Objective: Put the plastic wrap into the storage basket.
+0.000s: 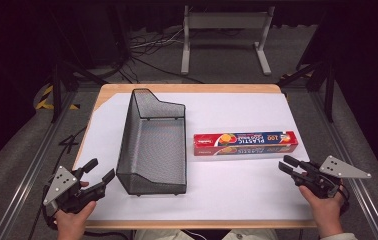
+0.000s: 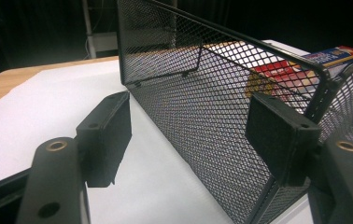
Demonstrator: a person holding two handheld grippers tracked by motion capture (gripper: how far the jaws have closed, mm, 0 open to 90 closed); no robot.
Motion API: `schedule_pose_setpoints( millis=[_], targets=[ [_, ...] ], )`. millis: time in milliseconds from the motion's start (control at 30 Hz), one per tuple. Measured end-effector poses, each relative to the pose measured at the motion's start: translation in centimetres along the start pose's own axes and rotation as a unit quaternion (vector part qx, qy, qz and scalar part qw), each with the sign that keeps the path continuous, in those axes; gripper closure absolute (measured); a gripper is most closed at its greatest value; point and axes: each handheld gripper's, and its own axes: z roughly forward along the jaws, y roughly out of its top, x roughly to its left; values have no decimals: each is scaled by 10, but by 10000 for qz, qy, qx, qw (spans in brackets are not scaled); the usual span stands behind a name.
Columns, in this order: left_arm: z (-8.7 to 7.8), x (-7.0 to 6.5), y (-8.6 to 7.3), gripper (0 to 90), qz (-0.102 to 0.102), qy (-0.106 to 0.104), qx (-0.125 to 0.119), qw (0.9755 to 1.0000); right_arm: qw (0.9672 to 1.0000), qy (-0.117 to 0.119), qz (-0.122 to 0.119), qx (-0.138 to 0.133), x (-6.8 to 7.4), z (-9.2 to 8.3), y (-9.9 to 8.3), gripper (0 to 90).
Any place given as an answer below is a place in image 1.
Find aluminium rail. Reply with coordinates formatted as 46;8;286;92
0;90;79;240
309;90;378;240

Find person's left leg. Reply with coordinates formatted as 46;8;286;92
133;228;195;240

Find person's left hand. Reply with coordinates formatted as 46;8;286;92
53;180;98;240

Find person's right leg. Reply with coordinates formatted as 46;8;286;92
221;228;279;240

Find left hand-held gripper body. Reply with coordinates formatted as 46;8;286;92
42;165;107;215

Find black tripod stand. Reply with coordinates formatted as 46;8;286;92
276;59;337;124
47;58;109;124

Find white paper sheet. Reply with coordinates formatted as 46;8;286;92
75;92;314;222

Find yellow black hazard tape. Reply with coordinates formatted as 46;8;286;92
35;84;81;111

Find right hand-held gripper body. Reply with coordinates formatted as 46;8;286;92
291;155;373;200

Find person's right hand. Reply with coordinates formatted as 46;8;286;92
298;171;345;240

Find person's leg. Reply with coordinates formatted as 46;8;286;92
133;228;195;240
221;228;279;240

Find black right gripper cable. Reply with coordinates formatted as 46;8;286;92
336;183;352;216

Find grey metal stand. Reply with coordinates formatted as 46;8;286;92
180;4;276;76

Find black floor cables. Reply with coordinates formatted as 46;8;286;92
118;26;206;85

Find black wire mesh basket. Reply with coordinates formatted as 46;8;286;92
115;87;188;197

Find red plastic wrap box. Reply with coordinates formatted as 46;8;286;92
193;130;299;157

